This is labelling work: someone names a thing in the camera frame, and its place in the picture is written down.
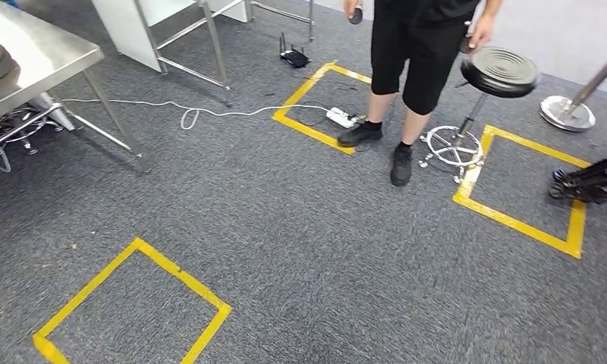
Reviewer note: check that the person's right hand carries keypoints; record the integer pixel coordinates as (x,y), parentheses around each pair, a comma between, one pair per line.
(353,5)

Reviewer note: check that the person's hand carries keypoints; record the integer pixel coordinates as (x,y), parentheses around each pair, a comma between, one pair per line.
(483,30)

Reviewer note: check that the steel workbench table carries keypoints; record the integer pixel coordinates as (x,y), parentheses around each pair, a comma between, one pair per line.
(32,50)

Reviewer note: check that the black round stool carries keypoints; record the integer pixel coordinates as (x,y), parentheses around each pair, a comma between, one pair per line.
(499,70)

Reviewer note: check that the person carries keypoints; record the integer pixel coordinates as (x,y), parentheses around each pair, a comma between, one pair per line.
(419,50)

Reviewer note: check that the black antenna router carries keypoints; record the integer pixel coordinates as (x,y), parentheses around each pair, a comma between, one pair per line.
(294,56)

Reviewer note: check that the white power strip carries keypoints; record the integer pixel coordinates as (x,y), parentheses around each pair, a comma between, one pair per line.
(341,118)

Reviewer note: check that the yellow floor tape square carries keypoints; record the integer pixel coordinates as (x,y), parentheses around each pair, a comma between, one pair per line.
(308,131)
(514,224)
(85,291)

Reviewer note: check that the steel side table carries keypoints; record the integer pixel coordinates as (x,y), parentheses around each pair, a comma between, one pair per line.
(214,40)

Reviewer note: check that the black humanoid robot legs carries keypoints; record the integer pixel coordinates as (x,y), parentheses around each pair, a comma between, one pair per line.
(585,186)

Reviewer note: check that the white board panel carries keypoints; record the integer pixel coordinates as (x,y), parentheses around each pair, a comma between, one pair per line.
(117,25)

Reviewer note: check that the chrome stanchion post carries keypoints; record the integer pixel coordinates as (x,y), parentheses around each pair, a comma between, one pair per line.
(567,113)

